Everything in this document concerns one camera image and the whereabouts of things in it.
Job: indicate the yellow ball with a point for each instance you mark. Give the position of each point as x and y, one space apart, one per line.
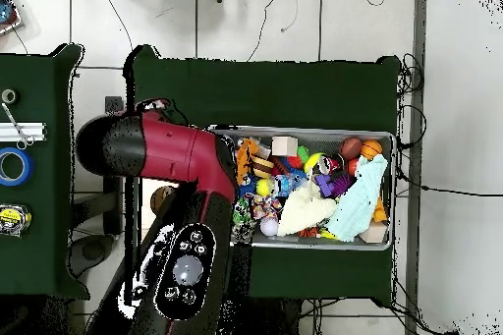
264 187

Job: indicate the silver-topped soda can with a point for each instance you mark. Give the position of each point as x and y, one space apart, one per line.
330 164

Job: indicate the small cluttered tray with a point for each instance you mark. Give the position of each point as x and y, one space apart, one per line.
10 20

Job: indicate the plain wooden block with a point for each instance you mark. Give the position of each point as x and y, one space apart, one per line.
283 145

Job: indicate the aluminium rail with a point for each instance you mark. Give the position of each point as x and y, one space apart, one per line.
35 131

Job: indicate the metal scissors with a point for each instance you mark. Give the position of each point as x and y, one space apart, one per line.
15 126

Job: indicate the blue tape roll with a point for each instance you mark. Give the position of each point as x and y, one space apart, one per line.
27 166

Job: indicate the mint green knitted cloth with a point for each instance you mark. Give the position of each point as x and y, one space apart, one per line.
361 197

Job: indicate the clear mesh bin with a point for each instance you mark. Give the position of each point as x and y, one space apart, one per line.
353 245

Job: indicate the small grey tape roll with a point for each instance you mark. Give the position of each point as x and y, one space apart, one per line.
8 96

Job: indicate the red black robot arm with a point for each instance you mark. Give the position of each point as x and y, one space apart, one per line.
173 150

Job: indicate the yellow tape measure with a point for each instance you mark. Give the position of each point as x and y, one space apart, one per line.
11 217

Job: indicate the wooden box with three holes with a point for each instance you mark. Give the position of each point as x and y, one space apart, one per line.
148 209

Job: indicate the cream knitted cloth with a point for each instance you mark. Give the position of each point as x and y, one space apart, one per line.
306 209

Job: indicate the toy burger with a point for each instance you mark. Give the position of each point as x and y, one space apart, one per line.
264 168

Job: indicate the dark green tablecloth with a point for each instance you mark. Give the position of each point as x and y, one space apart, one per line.
275 95
47 252

